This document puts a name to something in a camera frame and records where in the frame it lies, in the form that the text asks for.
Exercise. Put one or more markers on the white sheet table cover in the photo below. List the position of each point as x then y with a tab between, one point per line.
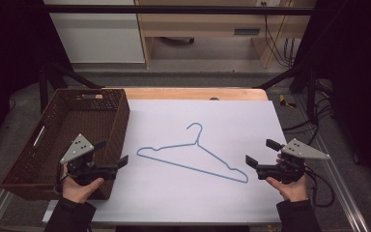
212	129

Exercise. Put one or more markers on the person's left hand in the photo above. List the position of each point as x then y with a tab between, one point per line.
78	189

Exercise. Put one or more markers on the aluminium frame rail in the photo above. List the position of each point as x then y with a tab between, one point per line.
338	180

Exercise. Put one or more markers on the white cabinet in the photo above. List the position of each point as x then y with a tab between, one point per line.
99	35

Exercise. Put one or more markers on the wooden desk furniture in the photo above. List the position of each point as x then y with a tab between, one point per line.
206	29

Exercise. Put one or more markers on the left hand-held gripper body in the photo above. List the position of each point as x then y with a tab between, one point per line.
87	167

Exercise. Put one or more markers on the yellow and black tool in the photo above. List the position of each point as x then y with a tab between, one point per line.
285	102

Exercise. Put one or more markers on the person's right hand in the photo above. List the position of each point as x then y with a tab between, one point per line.
290	188

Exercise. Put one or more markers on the brown woven plastic basket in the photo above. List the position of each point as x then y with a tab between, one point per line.
67	135

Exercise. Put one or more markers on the black metal frame bar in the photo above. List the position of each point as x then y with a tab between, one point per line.
178	9

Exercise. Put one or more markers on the black metal stand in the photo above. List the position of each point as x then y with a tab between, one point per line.
58	82
299	87

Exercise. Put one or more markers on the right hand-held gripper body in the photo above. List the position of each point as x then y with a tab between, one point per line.
286	164

